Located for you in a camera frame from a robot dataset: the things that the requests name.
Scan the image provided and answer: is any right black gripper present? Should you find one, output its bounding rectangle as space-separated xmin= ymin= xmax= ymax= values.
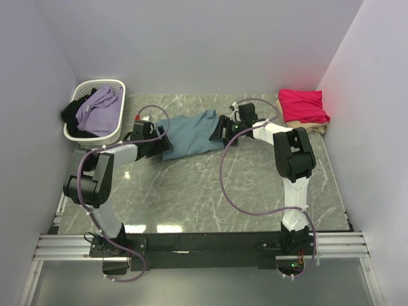
xmin=208 ymin=116 xmax=245 ymax=147

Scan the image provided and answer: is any teal blue t shirt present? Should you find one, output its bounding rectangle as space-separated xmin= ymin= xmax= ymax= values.
xmin=162 ymin=110 xmax=224 ymax=161

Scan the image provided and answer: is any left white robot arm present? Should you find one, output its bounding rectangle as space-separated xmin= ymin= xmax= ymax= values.
xmin=63 ymin=120 xmax=173 ymax=256

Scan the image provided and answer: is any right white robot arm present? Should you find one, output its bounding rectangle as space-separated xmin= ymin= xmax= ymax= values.
xmin=209 ymin=99 xmax=316 ymax=254

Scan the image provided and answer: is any lilac t shirt in basket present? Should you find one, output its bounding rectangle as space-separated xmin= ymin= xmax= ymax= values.
xmin=76 ymin=84 xmax=124 ymax=137

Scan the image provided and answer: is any white plastic laundry basket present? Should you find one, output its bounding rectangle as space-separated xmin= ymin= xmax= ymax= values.
xmin=61 ymin=79 xmax=126 ymax=147

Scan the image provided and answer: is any black garment in basket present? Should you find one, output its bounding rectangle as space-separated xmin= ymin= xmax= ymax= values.
xmin=61 ymin=88 xmax=97 ymax=138

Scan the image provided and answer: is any folded red t shirt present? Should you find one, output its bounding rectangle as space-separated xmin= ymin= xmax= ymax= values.
xmin=277 ymin=89 xmax=331 ymax=124

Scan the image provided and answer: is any folded tan t shirt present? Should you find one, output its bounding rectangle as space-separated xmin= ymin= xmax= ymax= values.
xmin=276 ymin=99 xmax=331 ymax=135

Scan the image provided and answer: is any black base beam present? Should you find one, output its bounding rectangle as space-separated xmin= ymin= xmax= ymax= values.
xmin=89 ymin=231 xmax=314 ymax=272

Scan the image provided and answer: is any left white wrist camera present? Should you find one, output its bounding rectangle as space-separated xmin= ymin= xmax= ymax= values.
xmin=135 ymin=115 xmax=152 ymax=122

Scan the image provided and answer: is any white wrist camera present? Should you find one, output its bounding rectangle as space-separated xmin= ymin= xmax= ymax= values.
xmin=135 ymin=115 xmax=152 ymax=122
xmin=229 ymin=102 xmax=240 ymax=122

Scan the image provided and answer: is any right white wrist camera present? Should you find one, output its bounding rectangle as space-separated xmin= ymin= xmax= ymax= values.
xmin=229 ymin=102 xmax=240 ymax=122

